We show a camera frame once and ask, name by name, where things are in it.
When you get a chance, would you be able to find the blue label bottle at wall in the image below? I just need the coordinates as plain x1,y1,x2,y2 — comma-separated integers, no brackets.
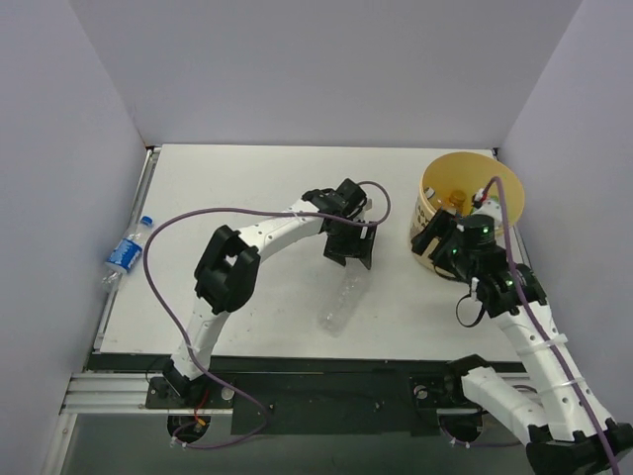
102,216,153,292

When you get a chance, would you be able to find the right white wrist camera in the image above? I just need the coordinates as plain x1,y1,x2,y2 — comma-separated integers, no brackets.
470,188,502,220

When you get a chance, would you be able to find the aluminium frame rail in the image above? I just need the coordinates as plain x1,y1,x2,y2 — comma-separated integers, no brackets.
60,145,232,417

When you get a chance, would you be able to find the yellow plastic bin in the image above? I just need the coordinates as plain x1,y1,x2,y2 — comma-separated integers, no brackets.
409,151,525,238

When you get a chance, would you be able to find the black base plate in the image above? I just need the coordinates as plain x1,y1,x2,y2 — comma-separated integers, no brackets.
88,353,535,437

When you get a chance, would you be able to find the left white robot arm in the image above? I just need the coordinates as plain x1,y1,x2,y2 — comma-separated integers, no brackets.
163,178,378,408

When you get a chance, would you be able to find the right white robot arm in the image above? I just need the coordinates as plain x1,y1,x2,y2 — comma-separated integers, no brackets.
411,210,632,474

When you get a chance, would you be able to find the orange juice bottle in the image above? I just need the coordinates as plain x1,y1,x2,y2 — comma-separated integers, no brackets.
448,190,467,208

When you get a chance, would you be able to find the clear plastic bottle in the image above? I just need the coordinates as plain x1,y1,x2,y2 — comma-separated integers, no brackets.
317,264,369,336

